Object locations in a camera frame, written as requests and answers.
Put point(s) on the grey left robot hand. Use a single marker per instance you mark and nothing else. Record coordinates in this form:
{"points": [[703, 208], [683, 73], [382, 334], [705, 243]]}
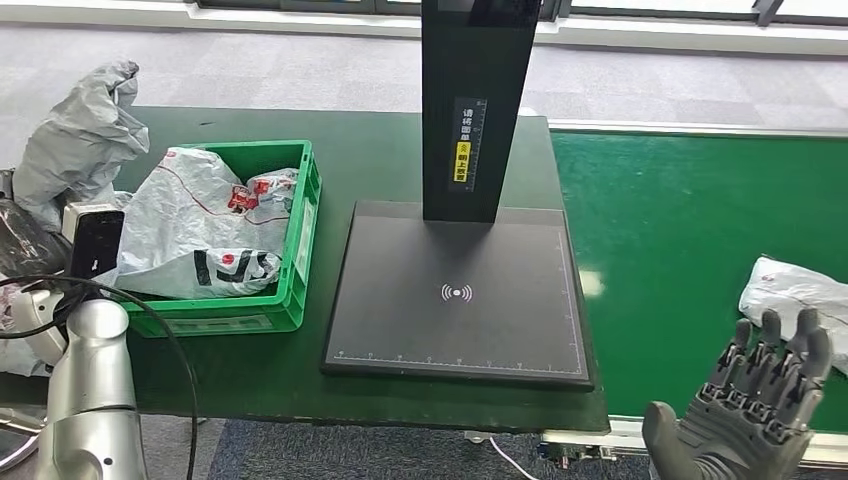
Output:
{"points": [[30, 248]]}

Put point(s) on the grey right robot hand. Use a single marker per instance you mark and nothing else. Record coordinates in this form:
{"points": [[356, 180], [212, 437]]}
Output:
{"points": [[742, 424]]}

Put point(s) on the grey-white parcel bag red print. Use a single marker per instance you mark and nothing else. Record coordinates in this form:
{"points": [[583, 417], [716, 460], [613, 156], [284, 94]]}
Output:
{"points": [[79, 146]]}

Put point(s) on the long white parcel bag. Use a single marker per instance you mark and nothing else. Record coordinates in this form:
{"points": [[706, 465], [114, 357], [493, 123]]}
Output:
{"points": [[795, 291]]}

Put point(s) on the white bag black-red print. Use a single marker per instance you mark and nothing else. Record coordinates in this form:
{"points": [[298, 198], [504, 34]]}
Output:
{"points": [[192, 232]]}

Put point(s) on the white parcel bag red print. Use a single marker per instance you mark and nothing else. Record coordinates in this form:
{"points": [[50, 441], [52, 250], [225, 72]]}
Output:
{"points": [[13, 358]]}

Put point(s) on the green conveyor belt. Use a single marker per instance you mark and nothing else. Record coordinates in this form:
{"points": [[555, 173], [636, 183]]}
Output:
{"points": [[662, 232]]}

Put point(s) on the black inbound scanner machine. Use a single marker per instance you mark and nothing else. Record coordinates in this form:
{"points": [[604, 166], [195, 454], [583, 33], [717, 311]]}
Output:
{"points": [[464, 331]]}

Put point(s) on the shiny metal chair base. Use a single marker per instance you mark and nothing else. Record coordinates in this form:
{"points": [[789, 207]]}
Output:
{"points": [[20, 424]]}

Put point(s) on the white window ledge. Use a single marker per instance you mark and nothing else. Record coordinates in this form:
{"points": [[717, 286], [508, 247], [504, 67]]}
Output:
{"points": [[132, 16]]}

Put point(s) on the green plastic crate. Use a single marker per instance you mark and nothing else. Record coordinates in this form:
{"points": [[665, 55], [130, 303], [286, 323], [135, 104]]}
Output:
{"points": [[278, 311]]}

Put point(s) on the white crate label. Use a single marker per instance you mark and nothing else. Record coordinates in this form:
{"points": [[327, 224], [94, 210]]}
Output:
{"points": [[305, 238]]}

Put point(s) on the dark green table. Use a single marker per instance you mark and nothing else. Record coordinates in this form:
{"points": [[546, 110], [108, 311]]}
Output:
{"points": [[371, 152]]}

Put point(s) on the black yellow scanner label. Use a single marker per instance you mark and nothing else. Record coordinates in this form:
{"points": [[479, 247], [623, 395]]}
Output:
{"points": [[467, 146]]}

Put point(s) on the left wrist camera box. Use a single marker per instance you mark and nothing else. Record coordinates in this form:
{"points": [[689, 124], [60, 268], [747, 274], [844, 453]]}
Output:
{"points": [[96, 245]]}

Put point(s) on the aluminium conveyor frame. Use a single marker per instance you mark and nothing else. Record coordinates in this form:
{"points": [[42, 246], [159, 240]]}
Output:
{"points": [[596, 437]]}

